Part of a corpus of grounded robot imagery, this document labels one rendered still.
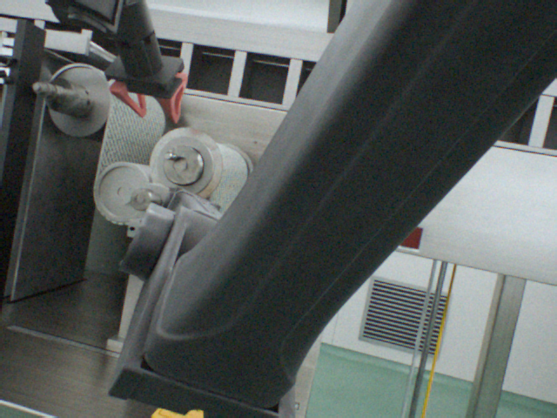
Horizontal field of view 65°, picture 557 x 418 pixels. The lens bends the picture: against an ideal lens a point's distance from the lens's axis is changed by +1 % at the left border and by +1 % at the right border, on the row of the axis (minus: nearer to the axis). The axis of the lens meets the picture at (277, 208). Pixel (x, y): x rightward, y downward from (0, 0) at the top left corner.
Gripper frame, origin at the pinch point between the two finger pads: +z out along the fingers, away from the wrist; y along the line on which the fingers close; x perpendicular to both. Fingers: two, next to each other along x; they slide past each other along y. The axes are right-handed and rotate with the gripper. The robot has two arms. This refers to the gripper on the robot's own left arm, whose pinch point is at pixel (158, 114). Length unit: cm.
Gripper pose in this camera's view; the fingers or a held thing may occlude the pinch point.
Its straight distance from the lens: 75.5
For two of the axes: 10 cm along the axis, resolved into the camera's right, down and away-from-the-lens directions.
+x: 2.7, -7.7, 5.8
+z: 0.2, 6.1, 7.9
